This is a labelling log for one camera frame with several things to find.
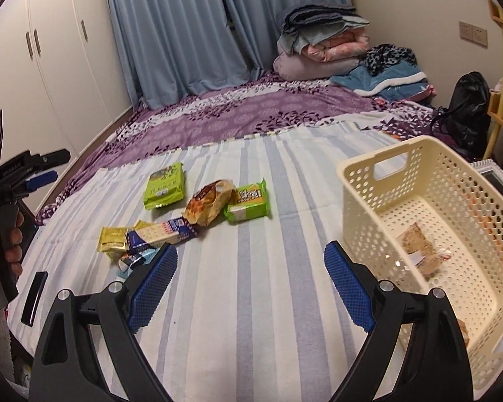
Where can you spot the silver framed mirror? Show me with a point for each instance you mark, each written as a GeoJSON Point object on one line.
{"type": "Point", "coordinates": [501, 184]}

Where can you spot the clear yellow-edged snack packet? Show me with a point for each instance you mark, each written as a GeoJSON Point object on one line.
{"type": "Point", "coordinates": [132, 263]}

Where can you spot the dark blue folded blanket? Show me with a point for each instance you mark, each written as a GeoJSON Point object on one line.
{"type": "Point", "coordinates": [318, 16]}

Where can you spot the blue striped blanket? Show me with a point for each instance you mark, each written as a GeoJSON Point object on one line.
{"type": "Point", "coordinates": [251, 301]}

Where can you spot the cream perforated plastic basket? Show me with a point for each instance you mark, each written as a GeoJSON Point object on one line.
{"type": "Point", "coordinates": [457, 226]}

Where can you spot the pale blue folded blanket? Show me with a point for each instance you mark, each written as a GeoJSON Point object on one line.
{"type": "Point", "coordinates": [293, 42]}

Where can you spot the person's left hand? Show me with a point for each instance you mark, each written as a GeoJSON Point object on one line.
{"type": "Point", "coordinates": [12, 238]}

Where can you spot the green snack packet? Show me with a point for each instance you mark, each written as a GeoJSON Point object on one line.
{"type": "Point", "coordinates": [164, 186]}
{"type": "Point", "coordinates": [248, 203]}

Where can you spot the white wardrobe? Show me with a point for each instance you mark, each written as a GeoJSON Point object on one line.
{"type": "Point", "coordinates": [46, 50]}

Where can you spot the wall socket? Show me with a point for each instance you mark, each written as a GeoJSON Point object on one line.
{"type": "Point", "coordinates": [473, 32]}

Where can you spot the blue fleece blanket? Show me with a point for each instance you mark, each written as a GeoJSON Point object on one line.
{"type": "Point", "coordinates": [381, 81]}

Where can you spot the blue cracker packet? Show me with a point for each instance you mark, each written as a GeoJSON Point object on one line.
{"type": "Point", "coordinates": [163, 232]}

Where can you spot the black bag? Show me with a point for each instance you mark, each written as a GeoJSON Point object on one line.
{"type": "Point", "coordinates": [465, 113]}

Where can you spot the purple floral bedsheet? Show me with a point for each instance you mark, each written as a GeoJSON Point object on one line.
{"type": "Point", "coordinates": [234, 109]}

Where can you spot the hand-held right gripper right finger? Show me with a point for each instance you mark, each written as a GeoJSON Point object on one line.
{"type": "Point", "coordinates": [348, 291]}

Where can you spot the leopard print cloth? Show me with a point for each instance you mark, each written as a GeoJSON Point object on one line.
{"type": "Point", "coordinates": [387, 56]}

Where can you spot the black phone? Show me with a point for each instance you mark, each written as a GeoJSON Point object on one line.
{"type": "Point", "coordinates": [34, 298]}

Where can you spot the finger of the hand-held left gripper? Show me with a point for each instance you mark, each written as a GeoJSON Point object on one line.
{"type": "Point", "coordinates": [42, 179]}
{"type": "Point", "coordinates": [50, 158]}

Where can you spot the lilac folded quilt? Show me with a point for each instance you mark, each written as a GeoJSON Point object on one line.
{"type": "Point", "coordinates": [314, 69]}

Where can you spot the pink folded quilt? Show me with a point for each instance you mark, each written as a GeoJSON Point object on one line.
{"type": "Point", "coordinates": [339, 48]}

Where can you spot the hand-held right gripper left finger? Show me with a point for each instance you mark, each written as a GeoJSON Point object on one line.
{"type": "Point", "coordinates": [151, 291]}

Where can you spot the orange snack bag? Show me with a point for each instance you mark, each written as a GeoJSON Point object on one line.
{"type": "Point", "coordinates": [207, 203]}

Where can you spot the yellow snack packet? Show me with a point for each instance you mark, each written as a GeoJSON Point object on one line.
{"type": "Point", "coordinates": [112, 239]}

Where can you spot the brown pastry packet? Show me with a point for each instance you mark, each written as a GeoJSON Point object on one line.
{"type": "Point", "coordinates": [421, 249]}

